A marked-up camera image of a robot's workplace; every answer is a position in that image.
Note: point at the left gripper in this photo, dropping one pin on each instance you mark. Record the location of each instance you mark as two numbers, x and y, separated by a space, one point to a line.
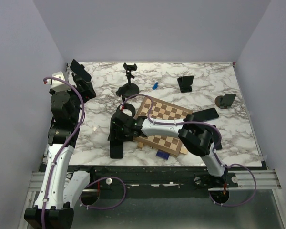
88 92

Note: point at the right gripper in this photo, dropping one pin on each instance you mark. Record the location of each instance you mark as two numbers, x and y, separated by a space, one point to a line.
113 127

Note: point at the black phone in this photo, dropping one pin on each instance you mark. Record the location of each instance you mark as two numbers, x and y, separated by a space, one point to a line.
116 149

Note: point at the black round-base phone stand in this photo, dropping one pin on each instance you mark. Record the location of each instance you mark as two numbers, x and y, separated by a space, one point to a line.
129 68

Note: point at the dark phone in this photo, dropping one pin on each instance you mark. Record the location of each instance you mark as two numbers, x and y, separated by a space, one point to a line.
79 70

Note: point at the black corner phone stand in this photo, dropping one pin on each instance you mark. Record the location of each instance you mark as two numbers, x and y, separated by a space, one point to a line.
75 78

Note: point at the black left-edge phone stand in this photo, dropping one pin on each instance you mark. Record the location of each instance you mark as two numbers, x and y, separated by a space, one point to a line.
125 92

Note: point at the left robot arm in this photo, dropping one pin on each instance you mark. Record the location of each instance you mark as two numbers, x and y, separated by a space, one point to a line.
54 206

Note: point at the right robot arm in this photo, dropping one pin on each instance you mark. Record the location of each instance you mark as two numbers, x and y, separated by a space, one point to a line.
200 139

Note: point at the small black folding stand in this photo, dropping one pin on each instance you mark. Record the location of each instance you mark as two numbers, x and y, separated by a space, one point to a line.
185 83

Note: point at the wooden chessboard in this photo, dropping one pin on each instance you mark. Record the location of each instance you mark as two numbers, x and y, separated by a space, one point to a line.
163 129

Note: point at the dark blue card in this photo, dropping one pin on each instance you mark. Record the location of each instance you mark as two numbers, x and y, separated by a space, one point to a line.
162 154

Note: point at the small blue plastic piece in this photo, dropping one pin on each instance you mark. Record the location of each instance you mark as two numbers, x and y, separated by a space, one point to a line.
155 86

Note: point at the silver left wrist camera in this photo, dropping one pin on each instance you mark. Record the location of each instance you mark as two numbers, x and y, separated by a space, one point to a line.
58 86

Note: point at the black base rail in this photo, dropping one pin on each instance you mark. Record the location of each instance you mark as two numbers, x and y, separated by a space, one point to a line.
143 182

